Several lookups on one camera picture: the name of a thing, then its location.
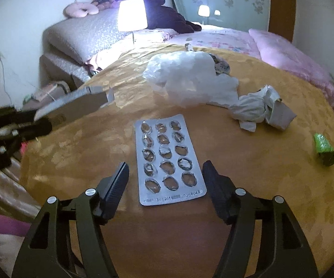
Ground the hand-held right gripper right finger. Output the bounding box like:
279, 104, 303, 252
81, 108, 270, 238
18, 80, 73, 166
202, 160, 319, 278

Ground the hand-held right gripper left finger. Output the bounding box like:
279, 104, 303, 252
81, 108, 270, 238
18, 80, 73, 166
11, 161, 130, 278

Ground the grey cardboard carton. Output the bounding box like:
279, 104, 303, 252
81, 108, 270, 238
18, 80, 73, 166
33, 86, 115, 122

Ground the silver blister pack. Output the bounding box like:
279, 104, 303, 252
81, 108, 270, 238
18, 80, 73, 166
134, 114, 207, 206

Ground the pink plastic basket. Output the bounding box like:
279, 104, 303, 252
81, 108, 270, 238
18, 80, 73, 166
0, 212, 31, 238

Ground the white paper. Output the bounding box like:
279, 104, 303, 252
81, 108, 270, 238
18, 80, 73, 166
228, 85, 281, 131

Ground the grey upholstered nightstand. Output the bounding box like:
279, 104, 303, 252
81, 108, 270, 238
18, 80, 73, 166
22, 82, 69, 106

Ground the pink satin sheet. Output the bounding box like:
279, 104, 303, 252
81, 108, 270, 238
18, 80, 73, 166
84, 46, 127, 74

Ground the small white box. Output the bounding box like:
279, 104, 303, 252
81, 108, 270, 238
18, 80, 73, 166
267, 97, 298, 129

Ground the grey patterned headboard cushion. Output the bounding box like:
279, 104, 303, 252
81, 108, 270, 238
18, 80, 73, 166
42, 8, 133, 64

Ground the green wrapper packet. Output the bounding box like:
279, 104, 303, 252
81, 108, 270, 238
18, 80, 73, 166
313, 133, 334, 167

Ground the clear plastic bag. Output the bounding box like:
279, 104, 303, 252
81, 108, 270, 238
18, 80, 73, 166
143, 51, 239, 108

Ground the crumpled cartoon printed paper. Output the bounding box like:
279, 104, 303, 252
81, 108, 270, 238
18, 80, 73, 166
212, 54, 231, 74

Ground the pink neck pillow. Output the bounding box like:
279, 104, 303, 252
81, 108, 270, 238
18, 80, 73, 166
63, 1, 99, 18

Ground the white shade table lamp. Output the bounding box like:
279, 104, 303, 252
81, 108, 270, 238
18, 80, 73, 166
117, 0, 148, 46

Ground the floral pink bedsheet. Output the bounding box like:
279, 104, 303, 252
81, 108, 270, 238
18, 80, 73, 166
170, 25, 263, 60

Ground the pink quilt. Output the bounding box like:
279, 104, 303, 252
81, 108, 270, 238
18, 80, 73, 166
248, 28, 334, 113

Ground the dark purple plush toy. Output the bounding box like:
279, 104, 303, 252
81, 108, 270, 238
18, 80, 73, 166
144, 0, 203, 34

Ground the floral sliding door wardrobe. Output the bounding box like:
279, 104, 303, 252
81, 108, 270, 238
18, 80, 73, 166
168, 0, 272, 31

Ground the grey upholstered bed frame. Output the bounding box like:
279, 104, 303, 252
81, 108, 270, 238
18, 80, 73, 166
39, 54, 94, 92

